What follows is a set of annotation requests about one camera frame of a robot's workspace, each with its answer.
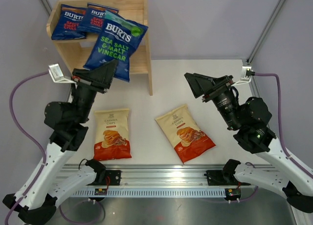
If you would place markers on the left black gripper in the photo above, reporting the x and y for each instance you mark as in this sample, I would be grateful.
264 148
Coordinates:
101 78

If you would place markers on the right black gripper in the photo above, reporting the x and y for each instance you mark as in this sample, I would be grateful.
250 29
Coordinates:
211 87

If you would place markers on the Burts sea salt vinegar bag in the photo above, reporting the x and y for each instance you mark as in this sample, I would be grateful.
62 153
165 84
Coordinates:
118 40

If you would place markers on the blue Burts chilli bag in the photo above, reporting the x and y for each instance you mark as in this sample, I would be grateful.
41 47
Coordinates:
67 25

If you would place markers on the cassava chips bag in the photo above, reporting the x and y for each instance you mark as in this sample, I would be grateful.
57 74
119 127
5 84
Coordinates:
185 136
112 135

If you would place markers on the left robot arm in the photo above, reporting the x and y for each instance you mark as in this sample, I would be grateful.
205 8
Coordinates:
38 199

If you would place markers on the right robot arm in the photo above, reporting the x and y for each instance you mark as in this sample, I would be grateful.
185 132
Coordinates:
293 180

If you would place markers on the wooden two-tier shelf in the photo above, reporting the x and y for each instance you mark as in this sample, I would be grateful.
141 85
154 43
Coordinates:
75 55

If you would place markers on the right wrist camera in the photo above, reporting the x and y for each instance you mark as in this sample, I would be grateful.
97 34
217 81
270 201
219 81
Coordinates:
246 75

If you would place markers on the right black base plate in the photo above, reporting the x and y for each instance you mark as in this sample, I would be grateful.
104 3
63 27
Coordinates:
216 178

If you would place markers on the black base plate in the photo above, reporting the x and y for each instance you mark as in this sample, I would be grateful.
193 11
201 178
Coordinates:
216 178
111 178

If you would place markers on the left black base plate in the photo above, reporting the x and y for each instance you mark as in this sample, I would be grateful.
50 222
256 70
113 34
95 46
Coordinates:
111 178

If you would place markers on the white slotted cable duct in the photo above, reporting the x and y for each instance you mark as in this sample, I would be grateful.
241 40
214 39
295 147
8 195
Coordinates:
150 193

